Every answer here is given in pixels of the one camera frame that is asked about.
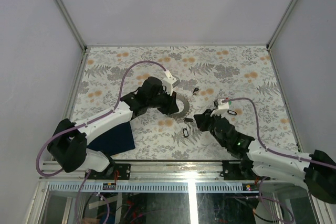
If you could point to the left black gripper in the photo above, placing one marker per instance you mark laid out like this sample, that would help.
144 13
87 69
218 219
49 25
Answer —
171 106

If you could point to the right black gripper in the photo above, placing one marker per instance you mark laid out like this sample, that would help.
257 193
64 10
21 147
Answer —
202 120

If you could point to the silver keyring holder with rings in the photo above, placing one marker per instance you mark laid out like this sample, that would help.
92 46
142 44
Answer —
183 106

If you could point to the black oval key tag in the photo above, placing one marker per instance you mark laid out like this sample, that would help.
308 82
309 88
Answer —
185 132

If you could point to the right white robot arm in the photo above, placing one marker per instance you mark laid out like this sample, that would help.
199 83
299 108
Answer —
313 172

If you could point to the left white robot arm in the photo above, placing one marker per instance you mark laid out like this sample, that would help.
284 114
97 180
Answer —
69 145

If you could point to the black key with fob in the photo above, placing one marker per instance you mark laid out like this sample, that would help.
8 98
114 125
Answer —
231 112

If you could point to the floral patterned table mat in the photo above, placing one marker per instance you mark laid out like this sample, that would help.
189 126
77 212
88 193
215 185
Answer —
243 74

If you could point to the dark blue cloth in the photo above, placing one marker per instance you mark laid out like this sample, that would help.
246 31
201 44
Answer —
115 141

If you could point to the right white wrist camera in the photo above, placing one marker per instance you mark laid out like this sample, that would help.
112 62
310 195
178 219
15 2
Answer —
221 106

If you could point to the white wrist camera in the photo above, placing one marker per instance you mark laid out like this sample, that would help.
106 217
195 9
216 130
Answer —
170 82
221 106

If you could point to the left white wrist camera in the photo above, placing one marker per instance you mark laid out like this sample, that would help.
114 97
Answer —
170 82

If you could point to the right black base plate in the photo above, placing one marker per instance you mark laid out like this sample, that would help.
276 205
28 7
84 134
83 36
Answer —
238 170

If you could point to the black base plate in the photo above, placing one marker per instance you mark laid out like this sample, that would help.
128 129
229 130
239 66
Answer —
238 170
121 171

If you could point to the aluminium front rail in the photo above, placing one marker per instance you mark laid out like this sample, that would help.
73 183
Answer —
168 169

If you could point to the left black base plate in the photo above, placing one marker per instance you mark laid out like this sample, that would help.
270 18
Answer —
121 171

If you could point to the slotted grey cable duct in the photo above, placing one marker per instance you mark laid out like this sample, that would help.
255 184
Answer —
128 187

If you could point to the left aluminium frame post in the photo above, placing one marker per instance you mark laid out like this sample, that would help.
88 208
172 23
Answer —
71 25

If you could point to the aluminium frame post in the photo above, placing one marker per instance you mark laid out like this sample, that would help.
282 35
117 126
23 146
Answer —
71 25
281 24

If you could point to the right aluminium frame post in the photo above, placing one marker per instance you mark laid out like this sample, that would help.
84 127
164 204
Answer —
281 24

